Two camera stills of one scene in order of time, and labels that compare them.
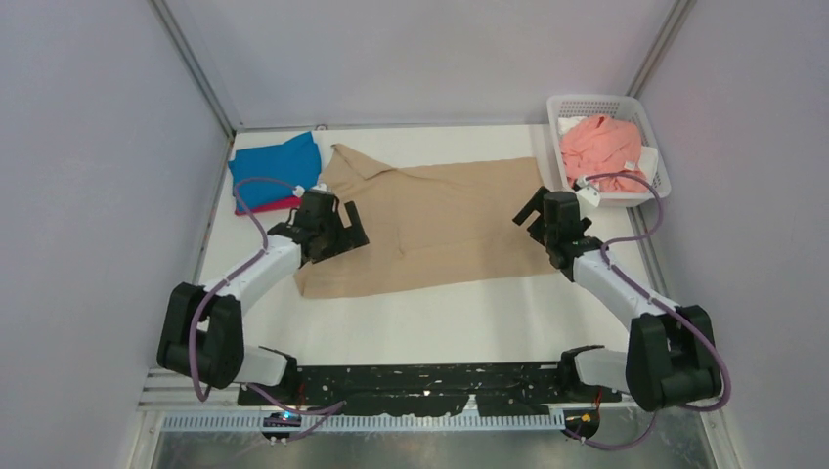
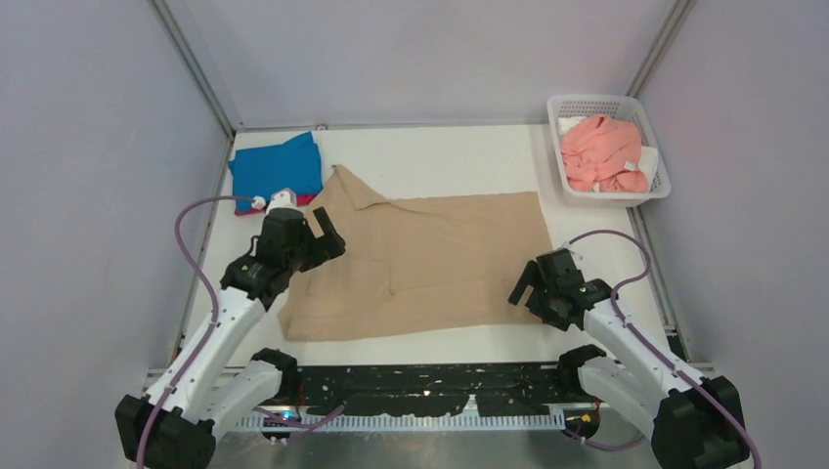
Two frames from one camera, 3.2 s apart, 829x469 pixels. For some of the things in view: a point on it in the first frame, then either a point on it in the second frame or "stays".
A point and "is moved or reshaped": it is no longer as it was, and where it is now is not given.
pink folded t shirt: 292,202 stays
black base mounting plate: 441,389 stays
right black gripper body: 542,233 -> 542,303
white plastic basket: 621,106 stays
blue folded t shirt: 296,163 stays
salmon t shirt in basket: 599,145 stays
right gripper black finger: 535,203 -> 526,278
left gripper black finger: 354,236 -> 325,223
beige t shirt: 426,226 is moved or reshaped
